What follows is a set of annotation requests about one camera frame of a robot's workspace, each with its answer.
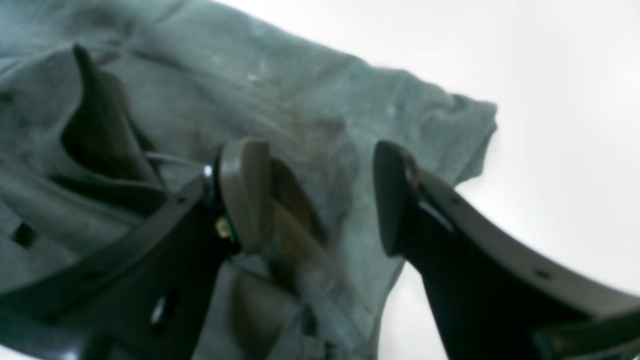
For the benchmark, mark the grey t-shirt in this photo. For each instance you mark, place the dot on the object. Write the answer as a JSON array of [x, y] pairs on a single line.
[[109, 106]]

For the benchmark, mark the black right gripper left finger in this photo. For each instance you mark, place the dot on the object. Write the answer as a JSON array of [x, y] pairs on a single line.
[[147, 295]]

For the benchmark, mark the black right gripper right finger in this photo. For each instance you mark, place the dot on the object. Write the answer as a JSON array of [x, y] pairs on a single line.
[[491, 296]]

